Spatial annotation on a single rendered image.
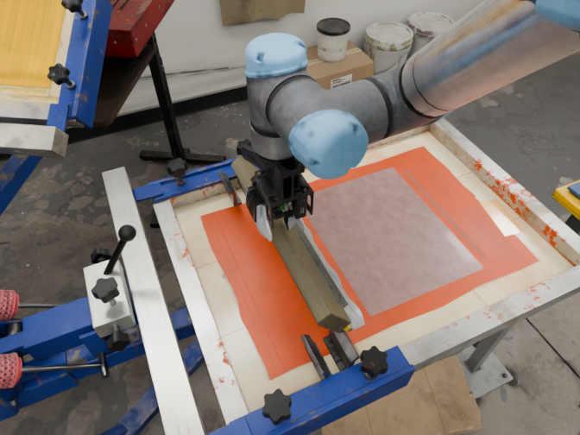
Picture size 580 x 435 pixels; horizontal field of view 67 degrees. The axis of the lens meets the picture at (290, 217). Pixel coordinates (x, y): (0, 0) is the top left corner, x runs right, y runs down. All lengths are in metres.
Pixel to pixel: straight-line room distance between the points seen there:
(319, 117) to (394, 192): 0.63
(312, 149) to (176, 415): 0.43
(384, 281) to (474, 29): 0.58
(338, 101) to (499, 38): 0.17
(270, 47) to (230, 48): 2.36
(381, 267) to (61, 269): 1.71
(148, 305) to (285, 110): 0.44
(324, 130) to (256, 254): 0.52
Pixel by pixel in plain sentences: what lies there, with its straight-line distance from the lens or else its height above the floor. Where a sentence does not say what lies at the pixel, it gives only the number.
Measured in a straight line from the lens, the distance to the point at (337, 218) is 0.99.
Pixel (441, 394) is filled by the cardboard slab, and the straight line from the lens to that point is 1.87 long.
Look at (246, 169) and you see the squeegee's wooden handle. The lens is 0.89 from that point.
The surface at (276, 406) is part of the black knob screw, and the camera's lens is 0.67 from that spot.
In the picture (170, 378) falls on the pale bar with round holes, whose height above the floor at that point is 1.04.
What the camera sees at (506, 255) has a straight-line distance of 1.03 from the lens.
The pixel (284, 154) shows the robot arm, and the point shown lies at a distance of 0.60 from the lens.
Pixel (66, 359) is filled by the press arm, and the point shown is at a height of 0.92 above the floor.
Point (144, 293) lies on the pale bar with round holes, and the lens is 0.81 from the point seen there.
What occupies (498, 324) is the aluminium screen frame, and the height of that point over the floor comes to 0.99.
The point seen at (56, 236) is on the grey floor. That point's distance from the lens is 2.48.
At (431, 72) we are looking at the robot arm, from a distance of 0.47.
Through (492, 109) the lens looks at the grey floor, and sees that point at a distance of 3.29.
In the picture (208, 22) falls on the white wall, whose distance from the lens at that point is 2.80.
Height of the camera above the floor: 1.70
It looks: 48 degrees down
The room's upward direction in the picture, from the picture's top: straight up
